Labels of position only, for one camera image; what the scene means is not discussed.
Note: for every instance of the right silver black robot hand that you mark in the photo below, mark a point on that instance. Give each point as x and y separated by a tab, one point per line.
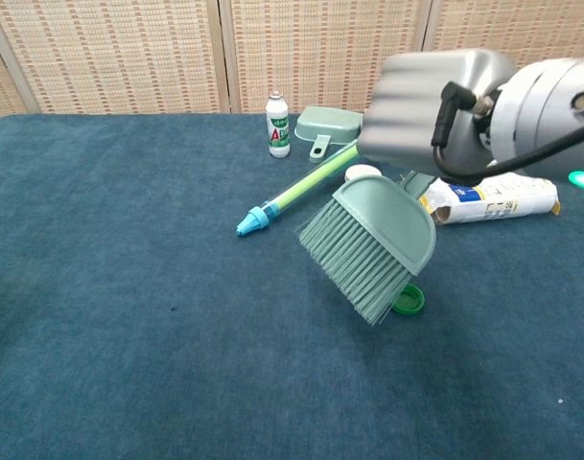
416	110

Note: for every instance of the small green hand broom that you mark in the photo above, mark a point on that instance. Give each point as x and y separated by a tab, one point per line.
387	220

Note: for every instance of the small white round jar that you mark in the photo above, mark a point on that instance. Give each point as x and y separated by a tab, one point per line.
361	171

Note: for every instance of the small green dustpan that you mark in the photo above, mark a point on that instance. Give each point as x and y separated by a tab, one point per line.
325	124

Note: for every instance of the white yellow snack pack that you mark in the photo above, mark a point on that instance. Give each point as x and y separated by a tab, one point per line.
502	201

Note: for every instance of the white bottle green label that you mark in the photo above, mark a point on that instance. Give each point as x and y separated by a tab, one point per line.
278	129

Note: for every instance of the green blue water squirter toy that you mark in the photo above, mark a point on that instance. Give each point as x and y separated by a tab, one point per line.
301	189

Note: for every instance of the green bottle cap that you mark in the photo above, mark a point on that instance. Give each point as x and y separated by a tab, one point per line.
411	302

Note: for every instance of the woven bamboo folding screen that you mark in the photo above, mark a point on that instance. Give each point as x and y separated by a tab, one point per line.
128	52

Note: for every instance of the blue felt table cover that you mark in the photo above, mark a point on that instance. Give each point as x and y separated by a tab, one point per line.
128	287

